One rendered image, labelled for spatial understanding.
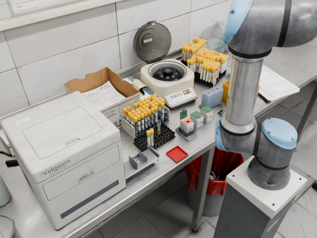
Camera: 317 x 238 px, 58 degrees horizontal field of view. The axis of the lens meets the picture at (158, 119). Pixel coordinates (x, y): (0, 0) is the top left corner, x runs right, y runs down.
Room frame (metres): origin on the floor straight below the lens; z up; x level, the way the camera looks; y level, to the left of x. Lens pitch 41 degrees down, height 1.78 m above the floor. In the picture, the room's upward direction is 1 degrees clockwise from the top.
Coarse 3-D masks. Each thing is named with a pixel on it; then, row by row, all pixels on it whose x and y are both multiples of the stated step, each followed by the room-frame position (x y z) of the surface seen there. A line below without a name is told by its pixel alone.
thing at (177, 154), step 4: (172, 148) 0.85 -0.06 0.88; (176, 148) 0.86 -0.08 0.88; (180, 148) 0.85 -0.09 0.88; (168, 152) 0.83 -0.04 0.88; (172, 152) 0.84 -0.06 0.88; (176, 152) 0.84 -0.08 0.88; (180, 152) 0.84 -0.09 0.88; (184, 152) 0.83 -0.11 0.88; (172, 156) 0.81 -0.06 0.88; (176, 156) 0.81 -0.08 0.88; (180, 156) 0.81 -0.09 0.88; (184, 156) 0.81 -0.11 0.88; (176, 160) 0.79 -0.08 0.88; (180, 160) 0.79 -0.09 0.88
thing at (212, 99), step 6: (210, 90) 1.15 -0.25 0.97; (216, 90) 1.15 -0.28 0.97; (222, 90) 1.16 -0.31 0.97; (204, 96) 1.12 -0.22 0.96; (210, 96) 1.12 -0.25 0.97; (216, 96) 1.14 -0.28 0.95; (204, 102) 1.12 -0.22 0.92; (210, 102) 1.12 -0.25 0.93; (216, 102) 1.14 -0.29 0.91; (216, 108) 1.13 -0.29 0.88
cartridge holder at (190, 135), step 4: (176, 128) 0.97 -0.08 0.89; (180, 128) 0.95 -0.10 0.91; (180, 132) 0.95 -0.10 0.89; (184, 132) 0.92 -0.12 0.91; (188, 132) 0.92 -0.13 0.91; (192, 132) 0.94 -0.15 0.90; (184, 136) 0.92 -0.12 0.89; (188, 136) 0.92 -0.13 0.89; (192, 136) 0.92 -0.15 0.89; (196, 136) 0.93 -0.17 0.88; (188, 140) 0.90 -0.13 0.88
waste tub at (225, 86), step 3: (228, 81) 1.24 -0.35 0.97; (225, 84) 1.23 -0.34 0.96; (228, 84) 1.24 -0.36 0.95; (222, 87) 1.22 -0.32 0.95; (225, 87) 1.20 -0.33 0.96; (228, 87) 1.19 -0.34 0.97; (258, 87) 1.18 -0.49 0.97; (225, 90) 1.20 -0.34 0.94; (258, 90) 1.19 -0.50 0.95; (225, 93) 1.19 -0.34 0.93; (222, 96) 1.21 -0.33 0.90; (225, 96) 1.19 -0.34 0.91; (222, 99) 1.20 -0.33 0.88; (225, 99) 1.19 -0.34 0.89
